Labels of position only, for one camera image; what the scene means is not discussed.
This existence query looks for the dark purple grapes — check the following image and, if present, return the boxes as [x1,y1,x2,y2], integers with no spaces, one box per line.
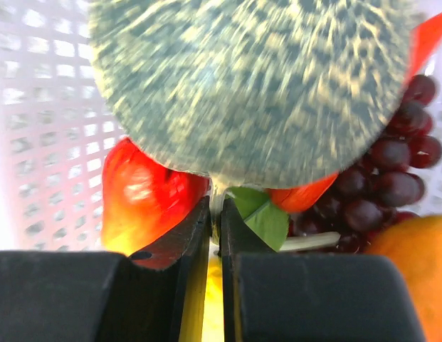
[288,74,442,253]

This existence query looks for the yellow pear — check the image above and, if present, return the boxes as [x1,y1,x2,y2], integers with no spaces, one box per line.
[182,256,224,342]

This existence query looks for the green netted melon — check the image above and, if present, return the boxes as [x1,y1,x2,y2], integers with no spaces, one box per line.
[88,0,426,247]

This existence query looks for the orange carrot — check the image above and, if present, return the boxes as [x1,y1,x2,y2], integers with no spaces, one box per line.
[268,12,442,213]

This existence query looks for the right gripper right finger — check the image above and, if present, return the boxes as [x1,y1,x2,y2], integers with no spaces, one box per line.
[220,199,425,341]

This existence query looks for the red yellow apple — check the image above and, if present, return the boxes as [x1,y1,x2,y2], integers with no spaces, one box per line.
[100,138,209,256]

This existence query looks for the white plastic basket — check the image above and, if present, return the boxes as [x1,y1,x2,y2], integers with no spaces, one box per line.
[0,1,442,251]

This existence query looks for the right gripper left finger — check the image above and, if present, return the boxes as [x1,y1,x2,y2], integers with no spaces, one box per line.
[0,199,210,341]

